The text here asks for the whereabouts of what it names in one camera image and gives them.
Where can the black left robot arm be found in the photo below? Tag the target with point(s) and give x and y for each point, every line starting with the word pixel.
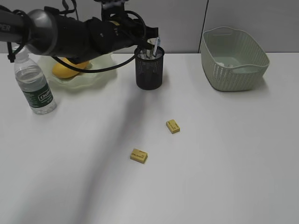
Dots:
pixel 51 32

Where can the black mesh pen holder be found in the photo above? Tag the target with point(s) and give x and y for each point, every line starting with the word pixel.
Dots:
pixel 149 73

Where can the pale green woven basket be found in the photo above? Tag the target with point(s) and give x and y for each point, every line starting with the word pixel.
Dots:
pixel 229 45

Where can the clear water bottle green label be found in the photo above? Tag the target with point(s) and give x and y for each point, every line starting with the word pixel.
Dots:
pixel 33 84

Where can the yellow eraser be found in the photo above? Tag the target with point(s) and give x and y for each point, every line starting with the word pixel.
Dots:
pixel 139 156
pixel 172 126

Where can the yellow mango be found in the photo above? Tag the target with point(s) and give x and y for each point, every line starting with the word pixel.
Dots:
pixel 61 71

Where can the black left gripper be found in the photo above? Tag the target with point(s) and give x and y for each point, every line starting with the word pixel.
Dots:
pixel 119 28

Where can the frosted green wavy plate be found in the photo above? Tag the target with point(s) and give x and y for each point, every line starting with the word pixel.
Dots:
pixel 82 81

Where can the white waste paper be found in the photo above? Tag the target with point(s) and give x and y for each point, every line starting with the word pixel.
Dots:
pixel 229 65

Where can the grey grip pen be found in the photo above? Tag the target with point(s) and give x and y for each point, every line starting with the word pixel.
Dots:
pixel 149 52

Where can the blue grey ballpoint pen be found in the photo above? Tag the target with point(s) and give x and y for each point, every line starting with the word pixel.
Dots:
pixel 157 44

